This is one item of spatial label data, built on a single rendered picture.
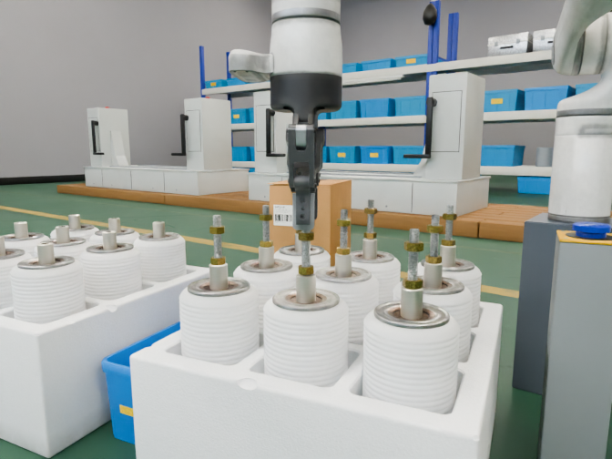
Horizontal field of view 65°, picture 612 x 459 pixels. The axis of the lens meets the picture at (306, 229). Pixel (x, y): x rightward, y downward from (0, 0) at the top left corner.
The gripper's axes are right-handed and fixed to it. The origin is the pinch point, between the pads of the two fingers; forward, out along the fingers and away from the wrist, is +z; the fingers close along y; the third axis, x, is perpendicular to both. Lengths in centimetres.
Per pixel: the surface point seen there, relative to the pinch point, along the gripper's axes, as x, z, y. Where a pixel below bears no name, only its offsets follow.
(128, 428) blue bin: 26.1, 32.7, 9.1
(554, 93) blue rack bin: -201, -57, 420
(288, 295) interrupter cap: 2.1, 9.7, 0.8
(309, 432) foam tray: -0.9, 20.6, -8.8
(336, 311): -3.5, 10.2, -2.8
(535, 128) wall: -327, -38, 778
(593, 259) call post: -32.9, 5.7, 4.3
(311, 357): -0.9, 14.6, -4.7
